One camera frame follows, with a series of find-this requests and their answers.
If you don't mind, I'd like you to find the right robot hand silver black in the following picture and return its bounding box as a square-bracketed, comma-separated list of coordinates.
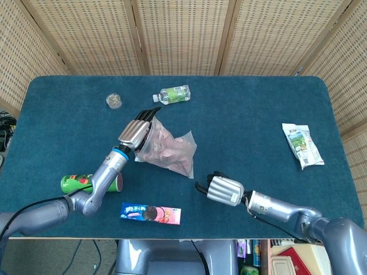
[194, 171, 245, 207]

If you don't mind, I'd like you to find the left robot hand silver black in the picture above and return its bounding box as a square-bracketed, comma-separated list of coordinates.
[118, 107, 162, 150]

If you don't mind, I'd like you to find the pink floral cloth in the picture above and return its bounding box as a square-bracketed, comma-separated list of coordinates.
[140, 128, 196, 175]

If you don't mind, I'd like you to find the transparent plastic zip bag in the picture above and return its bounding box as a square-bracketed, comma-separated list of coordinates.
[134, 116, 197, 180]

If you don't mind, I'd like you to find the small clear jar of nuts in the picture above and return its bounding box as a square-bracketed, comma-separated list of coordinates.
[106, 92, 122, 110]

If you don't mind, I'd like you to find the clear bottle with green label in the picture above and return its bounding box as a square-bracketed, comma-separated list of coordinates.
[152, 84, 192, 105]

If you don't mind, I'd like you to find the purple package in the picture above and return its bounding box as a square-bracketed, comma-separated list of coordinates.
[236, 239, 247, 258]

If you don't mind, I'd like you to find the blue yellow bottle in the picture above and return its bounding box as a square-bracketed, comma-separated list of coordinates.
[252, 239, 262, 267]

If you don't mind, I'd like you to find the blue felt table mat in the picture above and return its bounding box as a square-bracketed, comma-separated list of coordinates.
[0, 74, 365, 240]

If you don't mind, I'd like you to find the green chips can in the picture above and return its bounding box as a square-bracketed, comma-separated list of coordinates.
[60, 172, 124, 194]

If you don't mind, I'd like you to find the blue pink Oreo box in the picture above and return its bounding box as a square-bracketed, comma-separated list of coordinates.
[119, 202, 182, 226]

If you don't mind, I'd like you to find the white green snack pouch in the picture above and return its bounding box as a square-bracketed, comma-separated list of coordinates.
[282, 123, 325, 170]

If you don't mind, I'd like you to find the grey robot torso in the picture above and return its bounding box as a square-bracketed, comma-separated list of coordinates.
[114, 239, 239, 275]

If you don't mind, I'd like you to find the red book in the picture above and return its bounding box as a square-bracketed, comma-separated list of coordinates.
[278, 247, 312, 275]

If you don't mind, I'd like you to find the woven rattan screen panel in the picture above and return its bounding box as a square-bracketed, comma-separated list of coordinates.
[130, 0, 239, 77]
[0, 0, 69, 115]
[21, 0, 150, 77]
[298, 0, 367, 198]
[219, 0, 353, 77]

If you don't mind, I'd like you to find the beige cardboard box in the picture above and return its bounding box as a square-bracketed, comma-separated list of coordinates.
[271, 239, 330, 275]

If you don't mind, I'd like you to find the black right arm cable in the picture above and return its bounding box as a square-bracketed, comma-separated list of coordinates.
[245, 200, 304, 244]

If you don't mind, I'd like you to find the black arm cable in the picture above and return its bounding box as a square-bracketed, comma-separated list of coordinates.
[245, 200, 304, 244]
[0, 184, 94, 244]

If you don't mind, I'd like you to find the black torso cable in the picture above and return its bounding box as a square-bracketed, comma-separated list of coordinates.
[190, 239, 209, 275]

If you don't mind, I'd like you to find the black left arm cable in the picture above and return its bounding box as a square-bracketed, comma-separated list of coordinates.
[0, 184, 94, 244]

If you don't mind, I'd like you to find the black floor cable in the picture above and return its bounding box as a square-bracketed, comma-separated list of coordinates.
[91, 239, 103, 275]

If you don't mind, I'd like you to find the black cable bundle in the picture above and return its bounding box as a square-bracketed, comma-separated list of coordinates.
[0, 108, 17, 170]

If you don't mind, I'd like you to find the blue floor cable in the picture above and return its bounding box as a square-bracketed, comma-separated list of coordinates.
[61, 239, 83, 275]

